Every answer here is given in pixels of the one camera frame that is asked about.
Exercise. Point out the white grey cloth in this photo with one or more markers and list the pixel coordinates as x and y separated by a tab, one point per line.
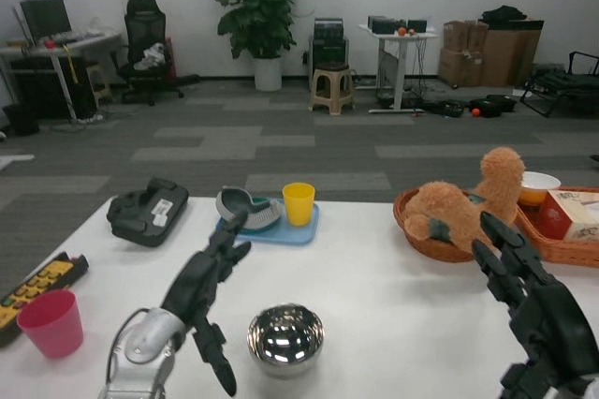
153	56

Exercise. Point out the black floor cases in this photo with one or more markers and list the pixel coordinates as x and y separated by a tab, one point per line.
493	105

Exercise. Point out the black boxes on desk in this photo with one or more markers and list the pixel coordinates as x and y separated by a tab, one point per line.
384	25

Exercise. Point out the large cardboard box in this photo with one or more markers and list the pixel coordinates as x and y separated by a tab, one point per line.
510	54

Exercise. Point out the flat black floor bag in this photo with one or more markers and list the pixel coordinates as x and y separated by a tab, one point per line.
444	108

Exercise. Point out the black folding chair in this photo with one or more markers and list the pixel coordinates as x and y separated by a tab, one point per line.
557	85

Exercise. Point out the black trash bin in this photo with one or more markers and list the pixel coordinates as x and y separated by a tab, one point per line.
21	119

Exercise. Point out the rectangular wicker basket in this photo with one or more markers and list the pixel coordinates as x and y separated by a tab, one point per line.
561	251

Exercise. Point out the white bowl with orange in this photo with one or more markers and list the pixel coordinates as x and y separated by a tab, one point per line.
540	186

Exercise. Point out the yellow plastic cup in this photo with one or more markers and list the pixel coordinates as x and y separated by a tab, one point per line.
299	204

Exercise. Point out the black computer monitor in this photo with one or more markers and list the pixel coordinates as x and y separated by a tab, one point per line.
44	19

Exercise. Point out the pink plastic cup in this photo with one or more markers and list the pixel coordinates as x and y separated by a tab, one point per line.
51	329

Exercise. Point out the round wicker basket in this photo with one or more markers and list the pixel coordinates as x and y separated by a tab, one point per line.
435	249

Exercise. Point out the white plant pot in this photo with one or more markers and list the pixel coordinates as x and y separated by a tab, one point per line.
268	75

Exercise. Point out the blue plastic tray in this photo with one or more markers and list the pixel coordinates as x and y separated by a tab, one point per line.
290	234

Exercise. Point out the shiny metal bowl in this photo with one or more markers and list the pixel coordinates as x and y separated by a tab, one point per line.
285	343

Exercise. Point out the black equipment stack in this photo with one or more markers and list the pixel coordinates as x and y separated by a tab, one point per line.
330	45

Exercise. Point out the small white standing desk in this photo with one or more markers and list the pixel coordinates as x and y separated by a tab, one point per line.
400	62

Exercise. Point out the black mesh office chair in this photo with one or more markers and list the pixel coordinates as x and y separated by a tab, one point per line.
145	24

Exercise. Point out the beige plastic stool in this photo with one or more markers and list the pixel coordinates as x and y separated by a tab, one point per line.
332	85

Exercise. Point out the red white tissue box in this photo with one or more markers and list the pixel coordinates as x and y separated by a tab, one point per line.
561	216

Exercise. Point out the yellow black remote controller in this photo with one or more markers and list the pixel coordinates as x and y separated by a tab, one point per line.
28	291

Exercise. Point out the black under-desk cabinet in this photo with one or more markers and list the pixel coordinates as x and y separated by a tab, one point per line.
44	87

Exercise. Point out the large green potted plant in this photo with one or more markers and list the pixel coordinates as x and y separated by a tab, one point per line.
257	1

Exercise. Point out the white office desk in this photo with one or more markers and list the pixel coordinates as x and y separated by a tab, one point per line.
79	43

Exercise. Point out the stacked small cardboard boxes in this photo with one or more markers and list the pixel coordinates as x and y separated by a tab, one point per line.
461	54

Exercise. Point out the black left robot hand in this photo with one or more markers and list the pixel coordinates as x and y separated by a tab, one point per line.
196	282

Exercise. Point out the black charger dock device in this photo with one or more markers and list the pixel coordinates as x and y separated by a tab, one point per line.
140	216

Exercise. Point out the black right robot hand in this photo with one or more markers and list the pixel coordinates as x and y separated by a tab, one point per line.
547	314

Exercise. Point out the brown plush toy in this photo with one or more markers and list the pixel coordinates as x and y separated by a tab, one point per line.
444	207

